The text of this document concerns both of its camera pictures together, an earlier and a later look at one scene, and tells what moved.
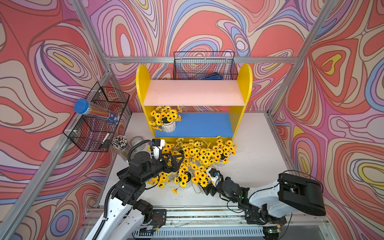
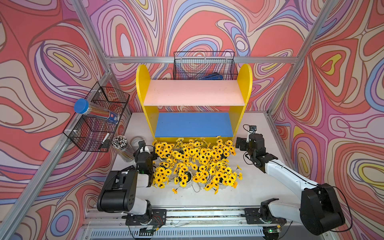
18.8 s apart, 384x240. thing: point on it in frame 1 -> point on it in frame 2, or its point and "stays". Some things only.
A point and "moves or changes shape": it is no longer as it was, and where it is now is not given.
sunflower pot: x=164 y=118 moves or changes shape
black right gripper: x=210 y=188 -> x=243 y=141
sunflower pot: x=201 y=176 stays
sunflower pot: x=221 y=151 stays
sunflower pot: x=184 y=178 stays
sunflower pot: x=160 y=180 stays
